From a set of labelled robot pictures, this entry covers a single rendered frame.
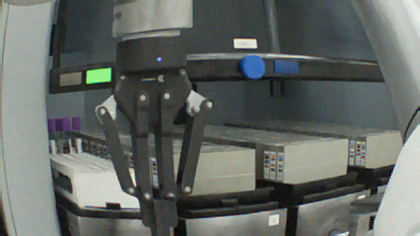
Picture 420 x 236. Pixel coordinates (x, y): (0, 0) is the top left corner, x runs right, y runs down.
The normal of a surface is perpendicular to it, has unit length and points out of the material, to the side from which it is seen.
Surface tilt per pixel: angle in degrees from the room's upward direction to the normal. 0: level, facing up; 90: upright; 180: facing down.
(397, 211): 79
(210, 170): 90
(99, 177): 90
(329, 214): 90
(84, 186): 90
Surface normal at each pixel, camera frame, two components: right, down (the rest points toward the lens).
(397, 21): -0.75, -0.11
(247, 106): -0.92, 0.05
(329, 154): 0.37, 0.04
